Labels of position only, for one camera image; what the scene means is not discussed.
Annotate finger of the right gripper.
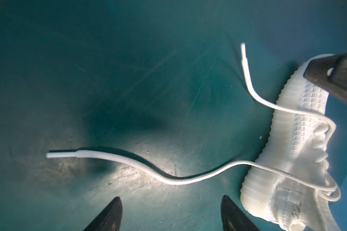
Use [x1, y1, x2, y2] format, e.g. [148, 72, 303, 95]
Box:
[303, 53, 347, 105]

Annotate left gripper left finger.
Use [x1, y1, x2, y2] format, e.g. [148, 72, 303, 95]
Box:
[84, 197, 123, 231]

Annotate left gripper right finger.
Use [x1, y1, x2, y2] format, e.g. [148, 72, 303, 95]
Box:
[221, 195, 260, 231]

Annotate white knit sneaker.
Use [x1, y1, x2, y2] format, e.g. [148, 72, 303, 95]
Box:
[240, 63, 340, 231]

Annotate white shoelace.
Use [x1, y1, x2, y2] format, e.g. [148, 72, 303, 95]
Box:
[46, 42, 341, 202]

